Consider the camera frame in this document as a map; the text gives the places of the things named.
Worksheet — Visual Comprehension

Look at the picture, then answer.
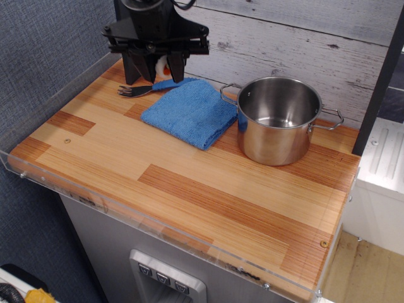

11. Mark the black right frame post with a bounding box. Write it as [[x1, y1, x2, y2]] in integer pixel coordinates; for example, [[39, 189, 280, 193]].
[[352, 8, 403, 156]]

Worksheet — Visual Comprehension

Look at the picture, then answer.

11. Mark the black frame post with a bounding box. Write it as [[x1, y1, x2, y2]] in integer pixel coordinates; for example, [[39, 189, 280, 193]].
[[109, 1, 149, 85], [352, 8, 403, 156]]

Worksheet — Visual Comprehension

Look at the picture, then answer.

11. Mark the yellow object at corner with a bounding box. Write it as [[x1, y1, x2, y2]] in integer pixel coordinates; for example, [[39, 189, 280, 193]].
[[25, 288, 56, 303]]

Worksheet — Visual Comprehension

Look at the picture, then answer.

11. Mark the grey cabinet with dispenser panel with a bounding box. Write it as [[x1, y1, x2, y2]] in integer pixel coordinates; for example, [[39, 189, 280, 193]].
[[61, 196, 288, 302]]

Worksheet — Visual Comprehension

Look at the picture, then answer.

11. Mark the fork with blue handle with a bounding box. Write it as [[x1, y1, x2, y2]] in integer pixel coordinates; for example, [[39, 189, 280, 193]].
[[117, 78, 197, 98]]

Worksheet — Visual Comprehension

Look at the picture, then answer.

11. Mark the white toy sink unit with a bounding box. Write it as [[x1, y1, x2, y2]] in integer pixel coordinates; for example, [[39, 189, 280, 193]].
[[342, 118, 403, 255]]

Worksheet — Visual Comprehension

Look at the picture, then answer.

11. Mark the stainless steel pot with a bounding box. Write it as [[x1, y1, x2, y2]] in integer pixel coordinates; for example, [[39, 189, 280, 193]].
[[220, 76, 344, 166]]

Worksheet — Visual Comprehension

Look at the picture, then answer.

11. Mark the clear acrylic table guard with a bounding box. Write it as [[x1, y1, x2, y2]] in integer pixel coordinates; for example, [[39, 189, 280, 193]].
[[1, 52, 359, 302]]

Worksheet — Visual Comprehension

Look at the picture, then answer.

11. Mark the blue folded towel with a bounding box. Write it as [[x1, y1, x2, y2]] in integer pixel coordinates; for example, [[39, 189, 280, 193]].
[[141, 80, 237, 150]]

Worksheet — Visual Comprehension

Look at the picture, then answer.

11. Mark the black left frame post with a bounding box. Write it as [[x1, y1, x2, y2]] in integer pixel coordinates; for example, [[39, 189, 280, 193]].
[[109, 1, 149, 85]]

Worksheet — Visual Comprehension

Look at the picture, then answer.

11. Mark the plush sushi roll toy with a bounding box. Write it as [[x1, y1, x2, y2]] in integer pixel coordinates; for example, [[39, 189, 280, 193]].
[[155, 56, 171, 79]]

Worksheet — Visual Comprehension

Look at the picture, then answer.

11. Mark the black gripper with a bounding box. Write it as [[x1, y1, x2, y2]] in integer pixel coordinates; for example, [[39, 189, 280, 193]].
[[102, 1, 209, 83]]

